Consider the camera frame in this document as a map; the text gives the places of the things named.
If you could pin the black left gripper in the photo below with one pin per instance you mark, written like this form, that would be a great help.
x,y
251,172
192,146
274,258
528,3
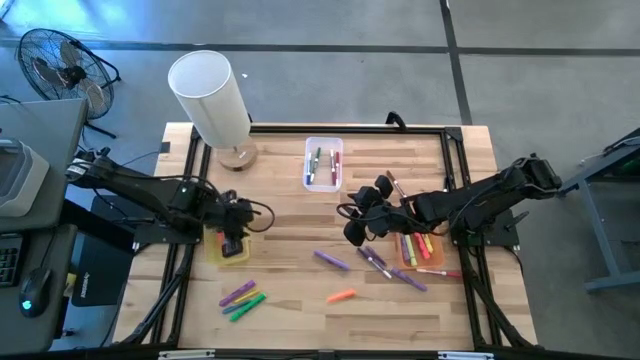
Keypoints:
x,y
232,215

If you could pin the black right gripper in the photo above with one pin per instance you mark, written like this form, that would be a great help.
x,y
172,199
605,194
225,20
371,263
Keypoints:
x,y
385,217

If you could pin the pink highlighter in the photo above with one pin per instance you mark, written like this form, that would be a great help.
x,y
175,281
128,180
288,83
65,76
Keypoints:
x,y
421,246
220,241

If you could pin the brown red thin marker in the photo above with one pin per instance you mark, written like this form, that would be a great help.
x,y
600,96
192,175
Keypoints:
x,y
398,186

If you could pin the short purple marker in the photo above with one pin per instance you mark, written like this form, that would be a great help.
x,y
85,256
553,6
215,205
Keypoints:
x,y
377,255

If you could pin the light green highlighter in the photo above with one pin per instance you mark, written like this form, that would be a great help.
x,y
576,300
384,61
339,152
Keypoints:
x,y
411,251

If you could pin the yellow plastic bin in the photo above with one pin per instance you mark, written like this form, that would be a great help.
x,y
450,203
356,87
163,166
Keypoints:
x,y
211,255

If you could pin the purple Expo thin marker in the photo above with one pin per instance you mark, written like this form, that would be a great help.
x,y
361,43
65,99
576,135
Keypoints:
x,y
372,264

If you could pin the orange plastic bin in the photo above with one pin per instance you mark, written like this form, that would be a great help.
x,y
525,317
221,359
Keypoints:
x,y
439,257

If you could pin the dark red thin marker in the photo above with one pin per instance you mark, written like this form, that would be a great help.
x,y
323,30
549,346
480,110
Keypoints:
x,y
331,167

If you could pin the red cap white marker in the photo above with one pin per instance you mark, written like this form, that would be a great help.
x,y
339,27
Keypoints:
x,y
439,273

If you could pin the yellow thin highlighter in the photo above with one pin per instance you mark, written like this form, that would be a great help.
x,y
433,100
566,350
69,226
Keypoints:
x,y
247,297

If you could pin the green thin marker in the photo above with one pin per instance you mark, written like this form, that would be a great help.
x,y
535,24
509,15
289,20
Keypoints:
x,y
316,164

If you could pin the blue thin marker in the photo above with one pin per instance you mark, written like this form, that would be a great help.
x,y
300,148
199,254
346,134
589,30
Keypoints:
x,y
308,170

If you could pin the orange highlighter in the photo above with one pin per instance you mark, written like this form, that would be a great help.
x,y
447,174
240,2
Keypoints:
x,y
341,296

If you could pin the teal marker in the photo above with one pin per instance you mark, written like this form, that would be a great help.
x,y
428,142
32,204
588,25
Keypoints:
x,y
231,312

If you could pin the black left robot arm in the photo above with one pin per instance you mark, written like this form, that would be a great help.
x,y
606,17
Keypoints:
x,y
150,192

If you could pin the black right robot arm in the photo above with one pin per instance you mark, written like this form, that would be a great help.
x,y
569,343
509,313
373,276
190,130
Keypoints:
x,y
475,202

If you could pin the clear plastic bin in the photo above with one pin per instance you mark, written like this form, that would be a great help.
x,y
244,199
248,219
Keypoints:
x,y
324,175

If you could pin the black square clip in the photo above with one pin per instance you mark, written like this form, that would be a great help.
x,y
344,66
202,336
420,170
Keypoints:
x,y
165,147

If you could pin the white shade wooden base lamp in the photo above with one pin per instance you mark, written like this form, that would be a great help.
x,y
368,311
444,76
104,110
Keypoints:
x,y
210,100

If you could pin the black control box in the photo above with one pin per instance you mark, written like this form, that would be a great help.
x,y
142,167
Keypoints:
x,y
100,280

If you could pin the dark grey desk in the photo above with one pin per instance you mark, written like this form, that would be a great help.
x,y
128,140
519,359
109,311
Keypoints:
x,y
45,250

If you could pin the grey side table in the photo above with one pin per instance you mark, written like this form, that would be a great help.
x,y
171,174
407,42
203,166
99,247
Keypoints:
x,y
50,125

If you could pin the black computer mouse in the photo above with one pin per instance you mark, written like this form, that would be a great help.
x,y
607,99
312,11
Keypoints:
x,y
35,290

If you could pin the black floor fan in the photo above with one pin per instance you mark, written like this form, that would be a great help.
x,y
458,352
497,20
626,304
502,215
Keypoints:
x,y
72,75

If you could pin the grey plastic appliance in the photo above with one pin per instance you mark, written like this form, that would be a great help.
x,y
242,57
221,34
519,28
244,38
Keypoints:
x,y
20,180

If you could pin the black keyboard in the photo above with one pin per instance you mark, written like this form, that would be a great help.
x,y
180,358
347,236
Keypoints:
x,y
10,260

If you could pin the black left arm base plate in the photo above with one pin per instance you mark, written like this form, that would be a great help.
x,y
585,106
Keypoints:
x,y
160,236

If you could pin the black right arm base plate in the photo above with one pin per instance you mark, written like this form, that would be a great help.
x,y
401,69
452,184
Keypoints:
x,y
500,236

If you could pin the silver bracket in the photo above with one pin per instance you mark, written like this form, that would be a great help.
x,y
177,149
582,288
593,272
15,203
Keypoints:
x,y
465,355
185,354

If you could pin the blue grey metal table frame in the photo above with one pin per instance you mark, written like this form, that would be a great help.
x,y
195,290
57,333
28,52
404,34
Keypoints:
x,y
594,215

